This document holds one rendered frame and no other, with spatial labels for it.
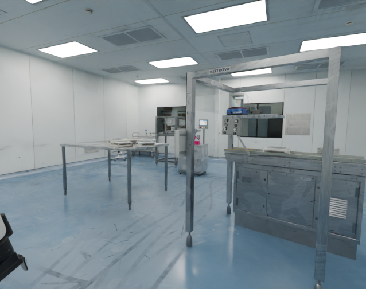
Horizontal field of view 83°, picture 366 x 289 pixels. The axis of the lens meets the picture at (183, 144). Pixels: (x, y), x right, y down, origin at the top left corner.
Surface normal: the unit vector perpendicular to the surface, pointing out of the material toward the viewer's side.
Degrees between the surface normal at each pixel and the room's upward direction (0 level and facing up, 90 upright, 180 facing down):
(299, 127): 90
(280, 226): 90
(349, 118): 90
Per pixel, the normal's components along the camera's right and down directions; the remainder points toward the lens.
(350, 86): -0.40, 0.07
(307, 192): -0.59, 0.06
